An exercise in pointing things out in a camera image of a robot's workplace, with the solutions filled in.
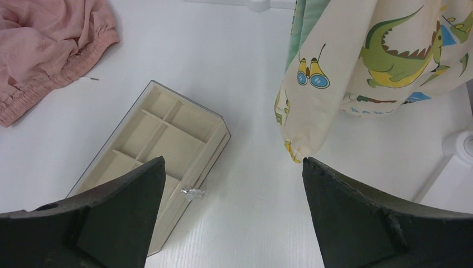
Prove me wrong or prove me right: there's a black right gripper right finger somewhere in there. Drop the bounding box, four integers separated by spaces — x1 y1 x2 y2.
302 157 472 267

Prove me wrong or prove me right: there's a cream cartoon print garment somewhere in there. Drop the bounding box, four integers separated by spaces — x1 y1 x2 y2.
274 1 472 163

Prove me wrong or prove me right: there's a crystal compartment tray knob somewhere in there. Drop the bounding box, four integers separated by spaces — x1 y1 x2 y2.
180 188 206 202

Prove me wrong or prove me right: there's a green cartoon print cloth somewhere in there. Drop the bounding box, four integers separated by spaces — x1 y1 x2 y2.
286 0 330 69

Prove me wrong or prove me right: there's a beige compartment tray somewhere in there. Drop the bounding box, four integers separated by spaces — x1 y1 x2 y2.
74 85 227 223

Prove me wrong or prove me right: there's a pink crumpled cloth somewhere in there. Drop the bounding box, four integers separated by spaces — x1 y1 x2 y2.
1 1 120 127

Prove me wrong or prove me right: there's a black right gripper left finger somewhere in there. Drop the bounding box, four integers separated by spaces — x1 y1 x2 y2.
1 157 166 267

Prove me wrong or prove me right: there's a clear acrylic box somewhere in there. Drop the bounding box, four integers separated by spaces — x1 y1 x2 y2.
65 79 232 257

